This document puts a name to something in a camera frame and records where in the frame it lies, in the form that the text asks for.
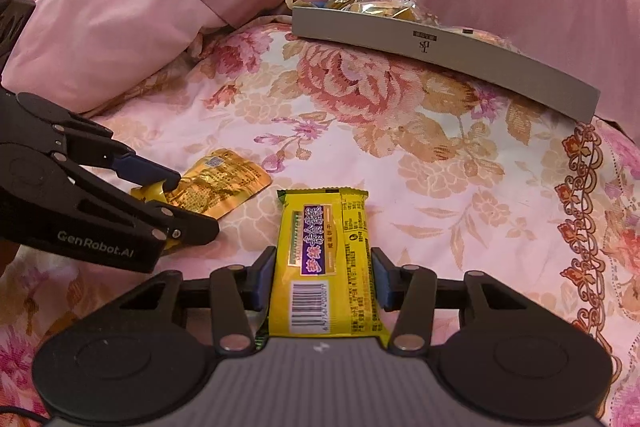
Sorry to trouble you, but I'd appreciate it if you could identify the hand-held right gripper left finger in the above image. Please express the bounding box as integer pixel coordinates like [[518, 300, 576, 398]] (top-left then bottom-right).
[[102, 246, 278, 355]]

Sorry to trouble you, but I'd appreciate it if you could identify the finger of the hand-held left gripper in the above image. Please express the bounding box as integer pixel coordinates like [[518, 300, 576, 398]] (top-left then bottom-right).
[[67, 161, 220, 245], [12, 92, 182, 190]]

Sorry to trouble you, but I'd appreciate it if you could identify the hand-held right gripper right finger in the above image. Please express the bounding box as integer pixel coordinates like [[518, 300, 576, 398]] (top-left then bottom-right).
[[370, 247, 543, 355]]

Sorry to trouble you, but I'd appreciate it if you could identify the gold foil snack packet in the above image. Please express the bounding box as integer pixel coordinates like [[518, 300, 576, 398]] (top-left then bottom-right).
[[131, 148, 273, 253]]

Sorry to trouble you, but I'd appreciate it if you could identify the yellow-green snack packet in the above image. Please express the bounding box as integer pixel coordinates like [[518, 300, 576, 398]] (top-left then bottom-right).
[[255, 188, 391, 353]]

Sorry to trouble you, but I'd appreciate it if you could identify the grey cardboard box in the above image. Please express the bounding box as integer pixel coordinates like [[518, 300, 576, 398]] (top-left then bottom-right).
[[291, 5, 602, 122]]

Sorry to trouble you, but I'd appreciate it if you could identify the clear bag of yellow cakes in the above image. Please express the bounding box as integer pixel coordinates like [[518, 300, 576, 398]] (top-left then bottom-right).
[[350, 0, 441, 26]]

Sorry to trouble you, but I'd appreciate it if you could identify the floral bedsheet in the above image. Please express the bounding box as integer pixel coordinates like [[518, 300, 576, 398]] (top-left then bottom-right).
[[0, 14, 640, 427]]

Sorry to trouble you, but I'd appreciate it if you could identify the pink duvet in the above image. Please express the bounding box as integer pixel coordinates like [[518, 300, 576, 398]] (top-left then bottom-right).
[[0, 0, 640, 138]]

